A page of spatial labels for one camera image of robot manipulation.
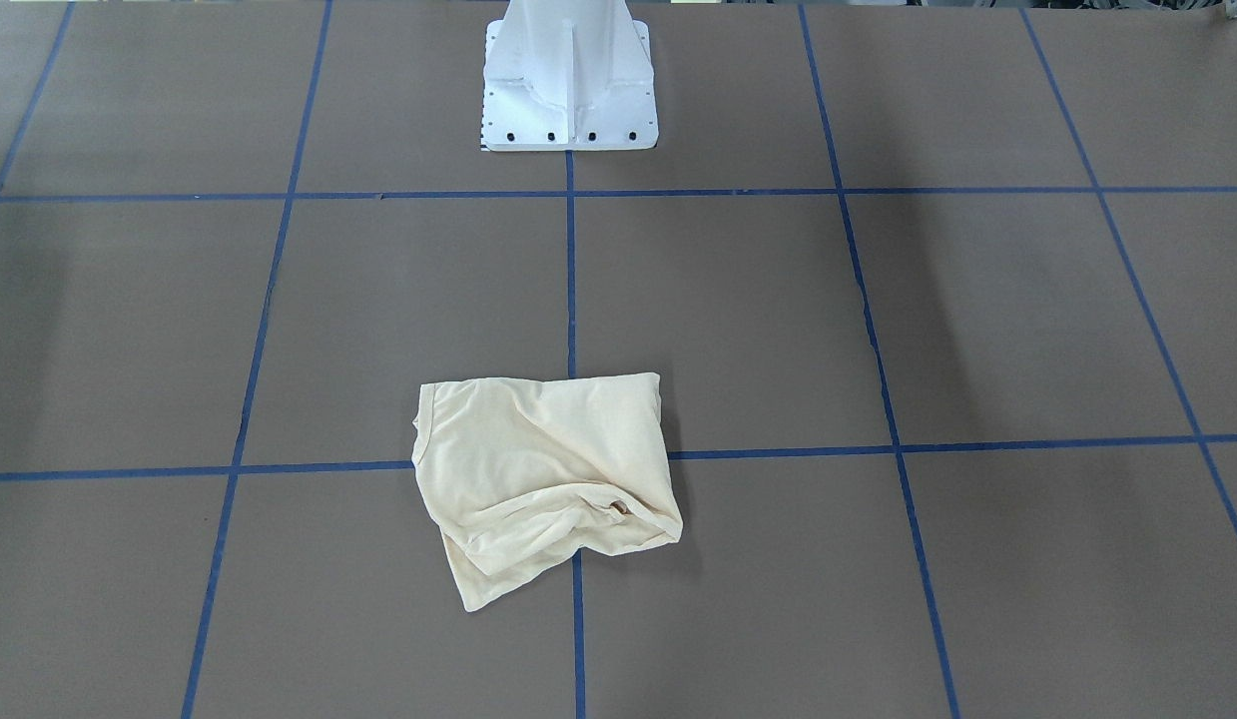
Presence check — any cream yellow long-sleeve shirt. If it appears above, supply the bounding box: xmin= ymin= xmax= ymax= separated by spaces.
xmin=409 ymin=372 xmax=685 ymax=613

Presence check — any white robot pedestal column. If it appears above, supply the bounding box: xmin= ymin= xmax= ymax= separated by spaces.
xmin=480 ymin=1 xmax=659 ymax=152

